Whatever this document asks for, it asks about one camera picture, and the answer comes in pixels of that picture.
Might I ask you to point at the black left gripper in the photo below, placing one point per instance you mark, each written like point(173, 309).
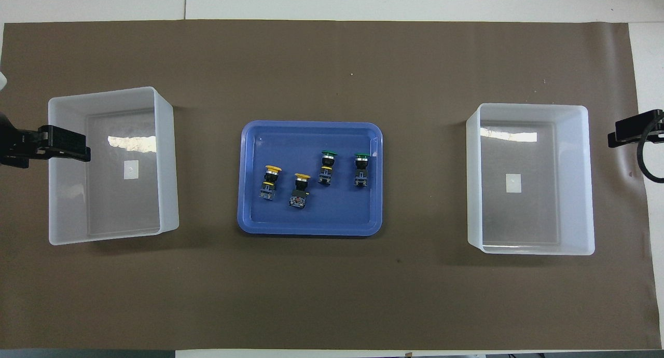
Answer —
point(57, 139)

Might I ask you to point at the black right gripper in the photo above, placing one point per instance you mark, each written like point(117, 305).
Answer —
point(638, 125)

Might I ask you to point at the yellow push button switch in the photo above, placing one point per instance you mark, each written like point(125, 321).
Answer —
point(268, 184)
point(300, 194)

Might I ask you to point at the green push button switch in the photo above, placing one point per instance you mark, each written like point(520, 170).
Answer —
point(327, 168)
point(361, 174)

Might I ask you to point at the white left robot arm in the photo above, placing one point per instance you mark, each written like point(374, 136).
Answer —
point(2, 83)

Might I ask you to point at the white box sticker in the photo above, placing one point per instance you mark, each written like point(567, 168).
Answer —
point(513, 182)
point(131, 169)

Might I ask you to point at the translucent white plastic box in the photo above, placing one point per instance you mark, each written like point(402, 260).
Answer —
point(534, 218)
point(104, 202)

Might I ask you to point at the blue plastic tray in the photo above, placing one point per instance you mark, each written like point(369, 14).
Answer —
point(311, 218)

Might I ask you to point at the brown table mat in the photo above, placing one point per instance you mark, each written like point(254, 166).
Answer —
point(332, 295)

